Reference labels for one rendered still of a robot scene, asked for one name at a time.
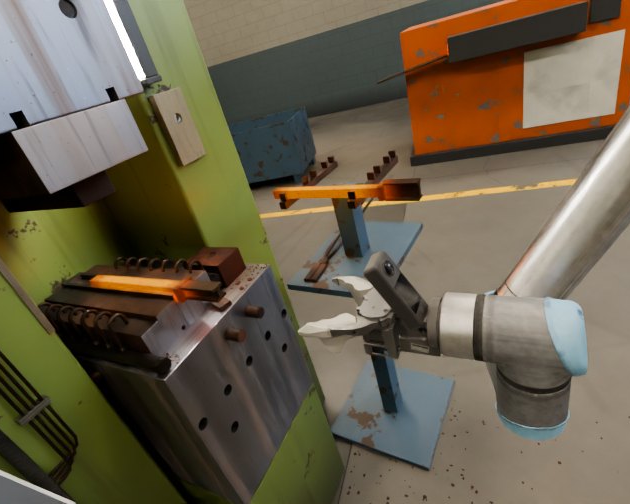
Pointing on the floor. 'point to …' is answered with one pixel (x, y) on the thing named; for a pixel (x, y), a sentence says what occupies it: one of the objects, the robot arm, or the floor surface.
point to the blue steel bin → (275, 145)
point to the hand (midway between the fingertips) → (316, 300)
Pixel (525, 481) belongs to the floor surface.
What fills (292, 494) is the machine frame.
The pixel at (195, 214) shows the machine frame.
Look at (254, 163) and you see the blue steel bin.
